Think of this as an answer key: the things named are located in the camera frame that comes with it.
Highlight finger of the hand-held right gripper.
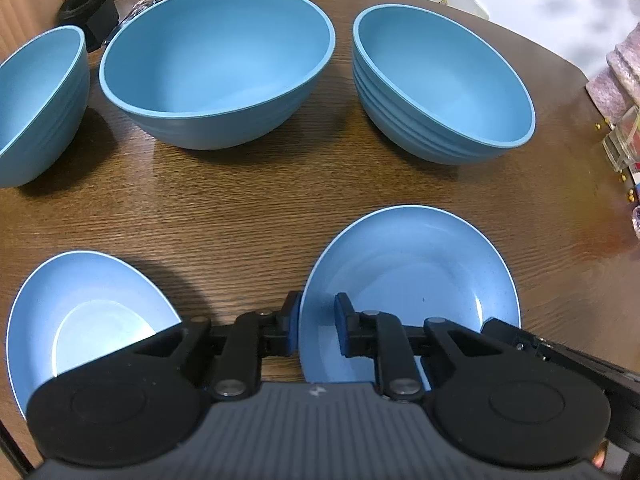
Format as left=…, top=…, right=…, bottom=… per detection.
left=481, top=317, right=553, bottom=363

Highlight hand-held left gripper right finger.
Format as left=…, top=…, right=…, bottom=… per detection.
left=334, top=291, right=503, bottom=403

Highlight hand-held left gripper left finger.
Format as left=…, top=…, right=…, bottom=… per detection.
left=132, top=290, right=303, bottom=403

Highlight blue plate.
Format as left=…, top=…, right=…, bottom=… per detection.
left=298, top=205, right=522, bottom=396
left=6, top=251, right=183, bottom=421

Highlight ribbed blue bowl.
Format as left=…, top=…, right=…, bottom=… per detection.
left=351, top=4, right=537, bottom=167
left=0, top=25, right=92, bottom=190

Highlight large smooth blue bowl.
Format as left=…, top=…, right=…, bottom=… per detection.
left=98, top=0, right=337, bottom=151

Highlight clear plastic box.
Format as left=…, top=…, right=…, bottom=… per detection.
left=602, top=106, right=640, bottom=171

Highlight pink fuzzy cloth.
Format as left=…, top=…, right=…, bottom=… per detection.
left=585, top=22, right=640, bottom=126

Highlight silver foil packet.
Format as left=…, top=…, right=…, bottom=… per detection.
left=117, top=0, right=151, bottom=28

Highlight black cylindrical holder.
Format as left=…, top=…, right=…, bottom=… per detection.
left=56, top=0, right=120, bottom=53

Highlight pink ribbed suitcase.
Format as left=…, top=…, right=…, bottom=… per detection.
left=0, top=0, right=96, bottom=63

